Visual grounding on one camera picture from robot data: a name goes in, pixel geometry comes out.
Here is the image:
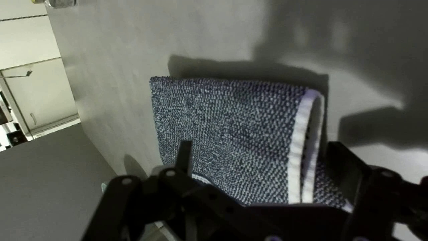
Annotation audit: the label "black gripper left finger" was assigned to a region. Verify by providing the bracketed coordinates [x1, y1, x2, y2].
[175, 140, 193, 175]

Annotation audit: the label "blue striped towel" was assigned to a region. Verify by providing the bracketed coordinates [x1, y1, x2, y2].
[150, 76, 349, 209]

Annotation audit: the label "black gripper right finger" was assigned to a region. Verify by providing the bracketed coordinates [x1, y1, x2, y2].
[326, 142, 376, 209]

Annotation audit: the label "white kitchen cabinets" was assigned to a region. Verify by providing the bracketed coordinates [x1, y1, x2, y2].
[0, 0, 79, 151]

